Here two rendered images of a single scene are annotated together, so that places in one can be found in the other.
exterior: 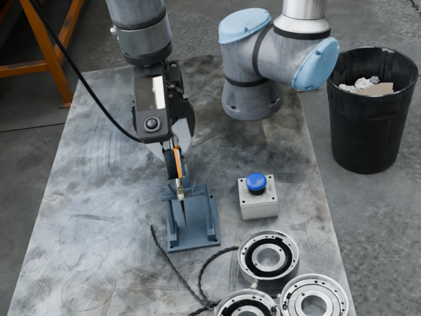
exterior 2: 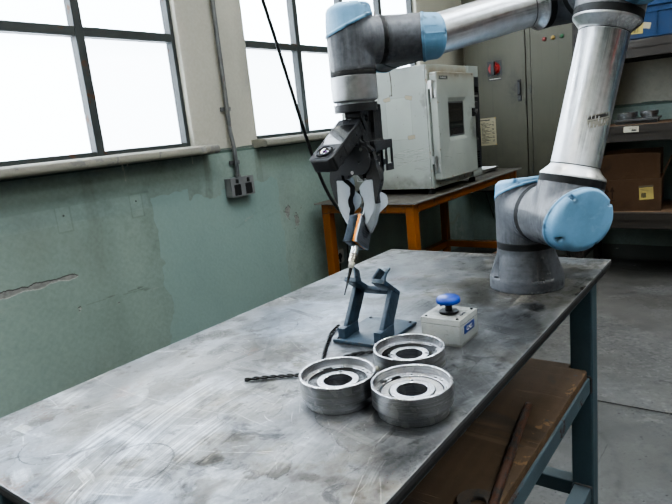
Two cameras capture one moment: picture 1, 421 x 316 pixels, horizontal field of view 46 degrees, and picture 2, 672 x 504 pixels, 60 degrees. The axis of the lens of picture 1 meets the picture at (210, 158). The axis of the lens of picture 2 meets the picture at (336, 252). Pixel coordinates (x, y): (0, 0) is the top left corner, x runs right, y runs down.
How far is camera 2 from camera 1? 0.60 m
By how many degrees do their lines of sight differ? 41
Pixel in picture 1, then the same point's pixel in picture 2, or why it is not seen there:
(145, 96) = (333, 136)
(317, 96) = not seen: outside the picture
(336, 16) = not seen: outside the picture
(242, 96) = (505, 262)
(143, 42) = (342, 88)
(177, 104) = (365, 160)
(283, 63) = (536, 209)
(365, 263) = not seen: outside the picture
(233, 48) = (501, 201)
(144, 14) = (347, 63)
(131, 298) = (272, 355)
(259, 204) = (440, 321)
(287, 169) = (509, 325)
